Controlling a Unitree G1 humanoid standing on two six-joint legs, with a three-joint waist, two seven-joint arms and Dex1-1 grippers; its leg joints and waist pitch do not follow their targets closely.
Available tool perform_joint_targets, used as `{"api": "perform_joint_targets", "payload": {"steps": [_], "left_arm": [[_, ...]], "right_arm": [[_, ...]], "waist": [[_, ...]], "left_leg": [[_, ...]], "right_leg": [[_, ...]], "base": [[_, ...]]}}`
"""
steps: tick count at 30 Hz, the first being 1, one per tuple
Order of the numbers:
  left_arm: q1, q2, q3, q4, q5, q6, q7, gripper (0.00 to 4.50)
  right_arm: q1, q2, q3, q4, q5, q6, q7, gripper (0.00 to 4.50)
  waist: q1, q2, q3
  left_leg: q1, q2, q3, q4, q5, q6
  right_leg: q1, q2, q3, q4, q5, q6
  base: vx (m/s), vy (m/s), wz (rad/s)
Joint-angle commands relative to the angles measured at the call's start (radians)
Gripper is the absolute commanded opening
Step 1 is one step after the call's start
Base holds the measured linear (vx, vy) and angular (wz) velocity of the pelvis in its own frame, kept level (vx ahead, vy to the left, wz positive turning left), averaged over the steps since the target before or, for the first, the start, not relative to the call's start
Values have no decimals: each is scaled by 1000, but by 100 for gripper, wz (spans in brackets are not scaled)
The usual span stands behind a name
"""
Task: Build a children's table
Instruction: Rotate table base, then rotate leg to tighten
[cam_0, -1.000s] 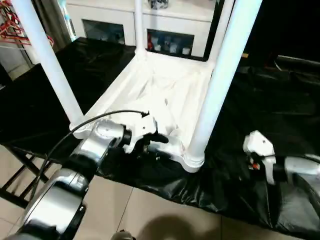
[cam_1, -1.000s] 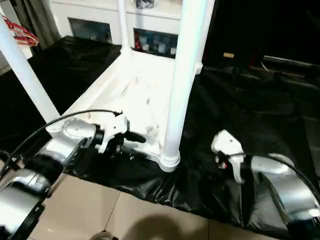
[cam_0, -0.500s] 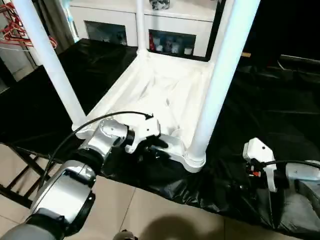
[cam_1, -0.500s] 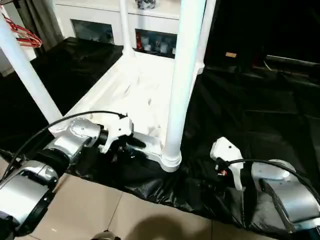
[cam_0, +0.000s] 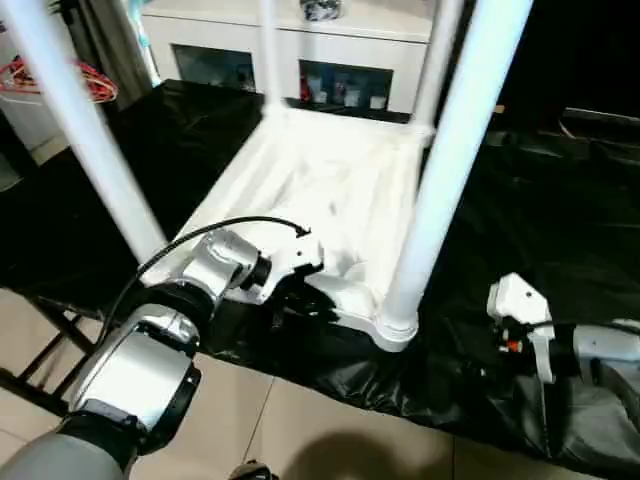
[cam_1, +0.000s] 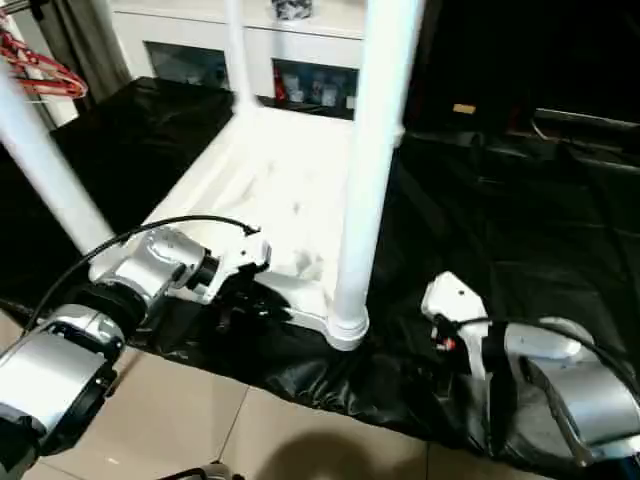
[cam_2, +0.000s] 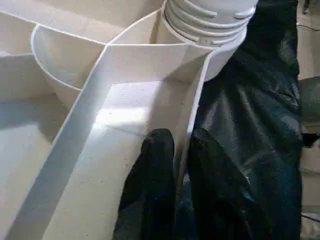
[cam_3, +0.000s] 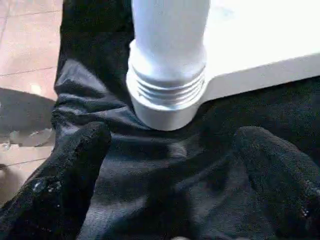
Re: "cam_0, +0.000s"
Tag black folding table frame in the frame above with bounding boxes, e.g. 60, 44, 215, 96
0, 294, 101, 416

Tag white plastic table top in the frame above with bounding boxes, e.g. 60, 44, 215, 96
139, 104, 436, 354

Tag black plastic mat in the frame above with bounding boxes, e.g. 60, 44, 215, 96
0, 77, 640, 476

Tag white cabinet with glass doors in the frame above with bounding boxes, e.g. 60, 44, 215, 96
139, 0, 436, 124

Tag grey curtain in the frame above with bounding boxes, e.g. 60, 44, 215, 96
49, 0, 161, 109

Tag red wire hangers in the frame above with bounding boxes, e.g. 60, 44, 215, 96
0, 57, 120, 106

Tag white plastic table leg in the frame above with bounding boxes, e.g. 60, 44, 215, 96
257, 0, 289, 114
412, 0, 464, 131
0, 0, 169, 261
382, 0, 535, 346

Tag small white box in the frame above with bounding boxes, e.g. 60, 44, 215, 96
9, 97, 66, 151

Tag large black box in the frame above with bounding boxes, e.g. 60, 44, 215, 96
449, 0, 566, 131

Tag black flat monitor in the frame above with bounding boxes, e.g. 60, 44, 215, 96
562, 105, 640, 136

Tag black tangled bundle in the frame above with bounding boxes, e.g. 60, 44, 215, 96
299, 0, 346, 22

